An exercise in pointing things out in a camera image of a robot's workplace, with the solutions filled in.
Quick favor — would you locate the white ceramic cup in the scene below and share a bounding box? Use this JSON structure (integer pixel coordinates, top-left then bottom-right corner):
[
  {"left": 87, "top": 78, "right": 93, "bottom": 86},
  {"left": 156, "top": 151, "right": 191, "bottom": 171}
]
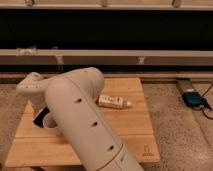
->
[{"left": 43, "top": 113, "right": 61, "bottom": 135}]

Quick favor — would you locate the blue power adapter box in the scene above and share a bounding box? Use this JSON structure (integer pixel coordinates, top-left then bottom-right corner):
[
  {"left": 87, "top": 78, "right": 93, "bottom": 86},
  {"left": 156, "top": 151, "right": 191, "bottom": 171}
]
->
[{"left": 182, "top": 92, "right": 203, "bottom": 107}]

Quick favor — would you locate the white labelled bottle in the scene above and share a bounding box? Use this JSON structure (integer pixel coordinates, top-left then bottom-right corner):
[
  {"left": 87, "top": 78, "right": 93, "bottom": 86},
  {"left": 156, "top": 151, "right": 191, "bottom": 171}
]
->
[{"left": 97, "top": 95, "right": 132, "bottom": 109}]

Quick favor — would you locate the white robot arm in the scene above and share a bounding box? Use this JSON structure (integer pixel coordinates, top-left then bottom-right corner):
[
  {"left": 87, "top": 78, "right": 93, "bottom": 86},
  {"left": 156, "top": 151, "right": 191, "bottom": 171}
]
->
[{"left": 17, "top": 67, "right": 144, "bottom": 171}]

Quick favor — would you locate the black cable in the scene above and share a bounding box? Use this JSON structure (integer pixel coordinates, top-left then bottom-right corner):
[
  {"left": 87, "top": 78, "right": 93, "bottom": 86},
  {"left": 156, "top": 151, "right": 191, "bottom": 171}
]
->
[{"left": 198, "top": 82, "right": 213, "bottom": 120}]

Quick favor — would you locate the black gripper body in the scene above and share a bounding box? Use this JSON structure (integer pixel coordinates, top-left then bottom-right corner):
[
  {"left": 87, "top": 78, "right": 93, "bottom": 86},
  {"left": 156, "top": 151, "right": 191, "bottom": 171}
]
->
[{"left": 33, "top": 107, "right": 49, "bottom": 127}]

